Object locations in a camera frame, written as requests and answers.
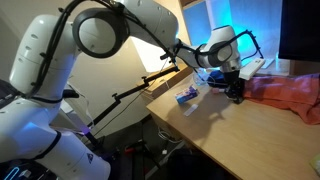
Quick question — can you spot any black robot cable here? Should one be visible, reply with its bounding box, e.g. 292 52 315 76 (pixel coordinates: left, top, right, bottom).
29 0 265 98

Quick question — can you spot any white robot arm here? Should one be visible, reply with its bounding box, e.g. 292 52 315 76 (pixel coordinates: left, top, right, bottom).
0 0 241 180

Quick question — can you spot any dark blue pouch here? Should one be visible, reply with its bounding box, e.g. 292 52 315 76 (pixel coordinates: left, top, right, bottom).
207 70 227 88

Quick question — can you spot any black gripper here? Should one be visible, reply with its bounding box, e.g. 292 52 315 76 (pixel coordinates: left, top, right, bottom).
224 71 244 104

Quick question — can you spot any dark monitor screen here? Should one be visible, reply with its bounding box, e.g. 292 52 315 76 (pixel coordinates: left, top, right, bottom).
278 0 320 62

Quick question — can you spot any small blue card box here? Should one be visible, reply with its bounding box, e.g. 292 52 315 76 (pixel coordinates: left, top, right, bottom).
175 86 199 104

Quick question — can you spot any orange towel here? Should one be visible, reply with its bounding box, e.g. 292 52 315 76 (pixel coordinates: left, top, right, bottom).
243 73 320 125

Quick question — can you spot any nail polish bottle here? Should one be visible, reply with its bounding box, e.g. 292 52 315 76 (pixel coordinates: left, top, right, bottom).
211 88 225 94

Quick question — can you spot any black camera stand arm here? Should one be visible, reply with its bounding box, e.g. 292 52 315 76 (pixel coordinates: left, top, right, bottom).
87 57 181 129

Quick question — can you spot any white paper strip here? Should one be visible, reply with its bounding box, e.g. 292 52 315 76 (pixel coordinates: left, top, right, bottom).
184 104 198 116

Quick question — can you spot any orange cardboard box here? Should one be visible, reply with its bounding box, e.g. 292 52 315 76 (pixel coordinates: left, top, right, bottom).
142 63 193 101

